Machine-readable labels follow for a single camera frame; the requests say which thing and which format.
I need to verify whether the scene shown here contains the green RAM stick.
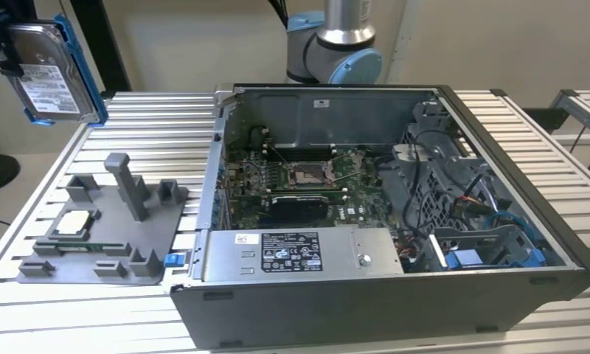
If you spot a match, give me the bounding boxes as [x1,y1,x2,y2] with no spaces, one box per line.
[53,241,129,252]

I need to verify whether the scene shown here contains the black upright post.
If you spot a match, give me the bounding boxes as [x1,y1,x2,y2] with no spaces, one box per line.
[71,0,133,97]

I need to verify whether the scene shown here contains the black graphics card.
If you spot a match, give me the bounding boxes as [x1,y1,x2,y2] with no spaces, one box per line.
[268,195,332,228]

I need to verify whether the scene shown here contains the green motherboard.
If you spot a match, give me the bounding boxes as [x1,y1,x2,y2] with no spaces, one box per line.
[224,147,400,232]

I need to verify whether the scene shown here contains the CPU socket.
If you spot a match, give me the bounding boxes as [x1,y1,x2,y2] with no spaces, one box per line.
[285,161,337,190]

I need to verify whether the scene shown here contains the black wire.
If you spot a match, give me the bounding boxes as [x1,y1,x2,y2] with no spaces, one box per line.
[402,125,468,237]

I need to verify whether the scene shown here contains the blue empty disk carrier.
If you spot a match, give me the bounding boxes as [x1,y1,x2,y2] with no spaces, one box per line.
[445,250,484,271]

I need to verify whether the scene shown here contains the black open PC case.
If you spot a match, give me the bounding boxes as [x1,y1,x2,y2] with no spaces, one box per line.
[169,83,590,350]

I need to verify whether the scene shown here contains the blue wire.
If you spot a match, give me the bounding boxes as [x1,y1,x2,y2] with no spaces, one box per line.
[486,208,540,240]

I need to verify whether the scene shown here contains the grey plastic parts rack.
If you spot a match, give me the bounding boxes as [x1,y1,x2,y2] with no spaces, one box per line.
[17,153,192,287]

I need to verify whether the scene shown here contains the silver CPU chip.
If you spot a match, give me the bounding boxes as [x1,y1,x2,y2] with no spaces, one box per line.
[53,212,97,234]

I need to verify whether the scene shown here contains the silver power supply unit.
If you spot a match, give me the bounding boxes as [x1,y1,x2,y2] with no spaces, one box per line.
[201,227,405,278]

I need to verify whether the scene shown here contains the grey metal disk bay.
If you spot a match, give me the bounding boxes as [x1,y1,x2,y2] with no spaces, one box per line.
[378,103,542,274]

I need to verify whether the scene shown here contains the metal locking lever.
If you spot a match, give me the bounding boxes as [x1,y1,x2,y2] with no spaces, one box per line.
[267,142,296,167]

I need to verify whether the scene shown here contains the hard disk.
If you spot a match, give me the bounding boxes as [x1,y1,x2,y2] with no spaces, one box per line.
[4,13,111,127]

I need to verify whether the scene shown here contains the black table bracket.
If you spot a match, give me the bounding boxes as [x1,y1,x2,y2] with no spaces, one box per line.
[524,106,569,132]

